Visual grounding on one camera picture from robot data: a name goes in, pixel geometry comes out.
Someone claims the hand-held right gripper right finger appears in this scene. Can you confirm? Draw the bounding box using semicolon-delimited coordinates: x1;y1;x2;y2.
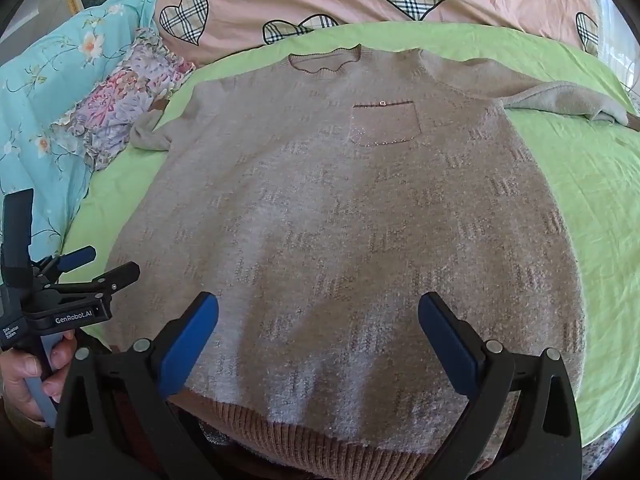
418;291;583;480

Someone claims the turquoise floral blanket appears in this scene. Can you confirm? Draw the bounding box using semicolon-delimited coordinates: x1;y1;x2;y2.
0;0;168;261

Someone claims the green bed sheet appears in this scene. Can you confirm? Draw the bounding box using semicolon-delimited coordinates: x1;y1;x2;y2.
60;21;640;448

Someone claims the beige knitted sweater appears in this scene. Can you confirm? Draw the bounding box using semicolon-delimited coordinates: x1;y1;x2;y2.
102;44;640;480

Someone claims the person's left hand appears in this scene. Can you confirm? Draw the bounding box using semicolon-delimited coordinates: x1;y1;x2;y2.
0;327;93;428

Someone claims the bright window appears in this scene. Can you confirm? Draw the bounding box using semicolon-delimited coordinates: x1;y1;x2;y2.
597;0;640;111

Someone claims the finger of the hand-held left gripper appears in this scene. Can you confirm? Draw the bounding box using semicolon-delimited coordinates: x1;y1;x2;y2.
42;261;141;307
37;246;97;281

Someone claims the ruffled floral pillow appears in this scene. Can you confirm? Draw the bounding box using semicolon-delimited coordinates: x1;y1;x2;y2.
52;27;196;171

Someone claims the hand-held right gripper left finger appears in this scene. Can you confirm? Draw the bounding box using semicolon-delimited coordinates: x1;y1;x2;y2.
52;291;221;480

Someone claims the floral patterned mattress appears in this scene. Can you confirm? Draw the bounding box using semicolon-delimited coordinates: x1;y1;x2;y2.
582;422;631;478

